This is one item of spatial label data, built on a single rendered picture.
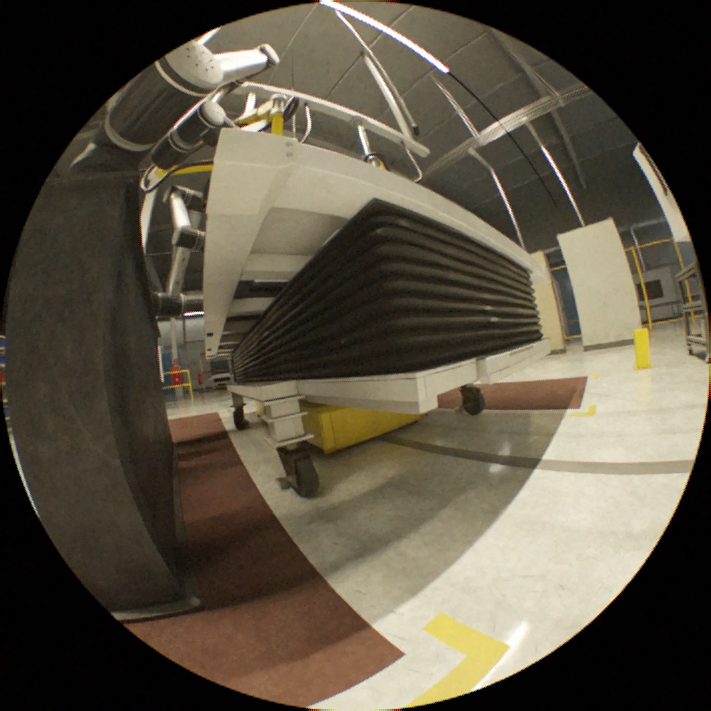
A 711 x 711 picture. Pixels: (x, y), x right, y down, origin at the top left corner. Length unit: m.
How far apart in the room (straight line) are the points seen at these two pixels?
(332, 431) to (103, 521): 1.03
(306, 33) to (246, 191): 9.70
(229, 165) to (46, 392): 0.48
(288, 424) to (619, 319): 4.85
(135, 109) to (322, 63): 9.80
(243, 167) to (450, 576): 0.79
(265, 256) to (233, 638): 0.95
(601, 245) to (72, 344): 5.38
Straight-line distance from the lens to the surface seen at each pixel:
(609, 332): 4.93
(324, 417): 1.21
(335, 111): 3.35
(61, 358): 0.53
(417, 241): 0.57
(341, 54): 10.30
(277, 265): 0.81
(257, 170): 0.41
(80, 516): 0.58
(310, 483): 0.90
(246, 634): 0.57
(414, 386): 0.42
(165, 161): 0.98
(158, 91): 0.68
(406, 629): 0.52
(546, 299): 5.13
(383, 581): 0.59
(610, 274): 5.00
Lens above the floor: 0.46
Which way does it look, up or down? 2 degrees up
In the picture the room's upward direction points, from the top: 9 degrees counter-clockwise
